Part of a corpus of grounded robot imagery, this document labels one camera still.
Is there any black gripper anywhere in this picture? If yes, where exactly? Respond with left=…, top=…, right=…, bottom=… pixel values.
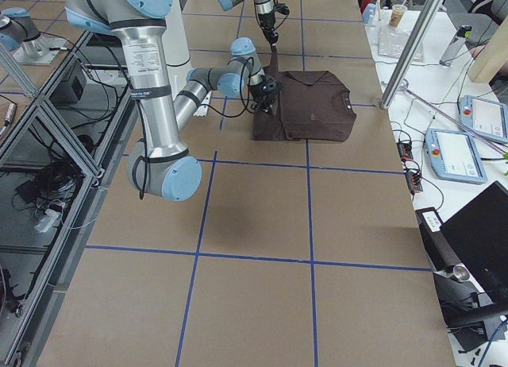
left=261, top=14, right=279, bottom=45
left=253, top=75, right=283, bottom=110

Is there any dark brown t-shirt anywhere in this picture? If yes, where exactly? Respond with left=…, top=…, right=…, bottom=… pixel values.
left=252, top=52, right=356, bottom=142

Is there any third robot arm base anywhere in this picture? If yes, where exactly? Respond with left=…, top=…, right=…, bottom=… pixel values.
left=1, top=7, right=67, bottom=65

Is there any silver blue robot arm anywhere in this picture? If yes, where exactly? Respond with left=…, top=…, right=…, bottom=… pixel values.
left=217, top=0, right=279, bottom=48
left=65, top=0, right=282, bottom=201

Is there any paper coffee cup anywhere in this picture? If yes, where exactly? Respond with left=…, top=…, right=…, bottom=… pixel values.
left=389, top=4, right=407, bottom=28

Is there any near teach pendant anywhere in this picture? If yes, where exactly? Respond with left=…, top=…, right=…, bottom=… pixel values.
left=425, top=129, right=487, bottom=184

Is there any teach pendant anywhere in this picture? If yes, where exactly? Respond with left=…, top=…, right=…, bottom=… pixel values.
left=459, top=95, right=507, bottom=144
left=425, top=129, right=487, bottom=184

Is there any far teach pendant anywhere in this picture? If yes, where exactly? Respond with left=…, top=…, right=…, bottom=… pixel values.
left=459, top=95, right=507, bottom=144

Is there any black laptop on stand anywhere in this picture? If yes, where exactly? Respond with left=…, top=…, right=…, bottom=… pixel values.
left=416, top=182, right=507, bottom=351

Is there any aluminium frame post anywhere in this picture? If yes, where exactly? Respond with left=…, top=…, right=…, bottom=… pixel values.
left=380, top=0, right=444, bottom=110

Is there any aluminium frame rack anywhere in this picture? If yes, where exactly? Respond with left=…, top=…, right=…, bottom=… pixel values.
left=1, top=33, right=135, bottom=366

